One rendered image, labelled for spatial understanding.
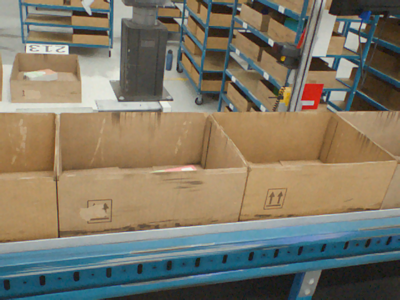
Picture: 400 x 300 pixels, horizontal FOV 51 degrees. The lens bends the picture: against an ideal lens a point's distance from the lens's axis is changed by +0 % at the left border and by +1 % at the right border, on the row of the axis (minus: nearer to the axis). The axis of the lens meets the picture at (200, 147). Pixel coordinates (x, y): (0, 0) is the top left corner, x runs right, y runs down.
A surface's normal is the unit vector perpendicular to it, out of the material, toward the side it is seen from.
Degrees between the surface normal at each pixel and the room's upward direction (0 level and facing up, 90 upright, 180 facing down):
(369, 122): 90
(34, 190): 90
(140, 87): 90
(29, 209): 90
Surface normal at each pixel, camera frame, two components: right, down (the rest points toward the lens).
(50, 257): 0.12, -0.88
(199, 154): 0.27, 0.48
